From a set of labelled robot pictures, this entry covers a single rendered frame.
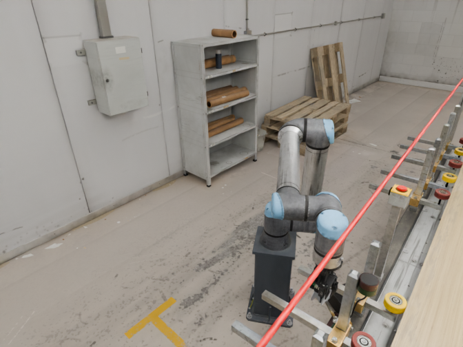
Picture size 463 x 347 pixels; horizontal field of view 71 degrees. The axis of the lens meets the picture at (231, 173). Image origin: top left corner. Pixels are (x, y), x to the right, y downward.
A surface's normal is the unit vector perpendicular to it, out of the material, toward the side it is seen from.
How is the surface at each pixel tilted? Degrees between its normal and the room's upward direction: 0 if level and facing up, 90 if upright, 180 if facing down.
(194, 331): 0
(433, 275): 0
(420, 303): 0
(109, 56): 90
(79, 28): 90
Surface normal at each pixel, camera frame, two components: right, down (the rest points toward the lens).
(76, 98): 0.74, 0.32
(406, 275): -0.01, -0.88
